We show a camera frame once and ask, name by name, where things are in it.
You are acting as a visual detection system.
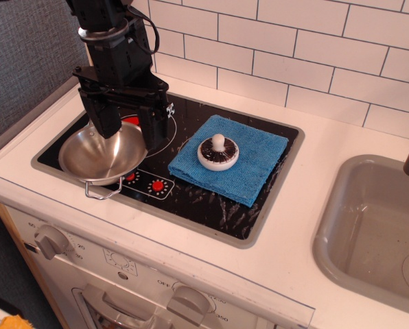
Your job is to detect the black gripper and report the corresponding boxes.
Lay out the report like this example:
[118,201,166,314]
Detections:
[73,17,172,151]

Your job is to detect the white toy mushroom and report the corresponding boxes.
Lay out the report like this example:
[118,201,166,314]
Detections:
[197,134,239,171]

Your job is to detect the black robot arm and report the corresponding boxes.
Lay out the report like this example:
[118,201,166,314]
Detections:
[67,1,172,151]

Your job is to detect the silver metal pan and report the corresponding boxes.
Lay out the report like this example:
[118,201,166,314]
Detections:
[58,122,148,200]

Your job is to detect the blue folded cloth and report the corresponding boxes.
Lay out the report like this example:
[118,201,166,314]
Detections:
[168,115,288,207]

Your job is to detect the grey left timer knob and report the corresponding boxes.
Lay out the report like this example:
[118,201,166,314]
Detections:
[34,225,69,260]

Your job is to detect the toy oven door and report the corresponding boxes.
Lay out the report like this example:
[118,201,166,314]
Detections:
[73,284,261,328]

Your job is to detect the grey oven temperature knob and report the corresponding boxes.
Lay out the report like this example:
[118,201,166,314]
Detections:
[167,286,211,326]

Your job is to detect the yellow object at corner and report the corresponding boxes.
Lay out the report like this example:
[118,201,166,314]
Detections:
[0,315,34,329]

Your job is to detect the grey toy sink basin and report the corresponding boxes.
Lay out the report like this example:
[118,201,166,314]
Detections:
[313,154,409,313]

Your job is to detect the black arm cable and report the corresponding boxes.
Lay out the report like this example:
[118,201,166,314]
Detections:
[126,4,160,56]

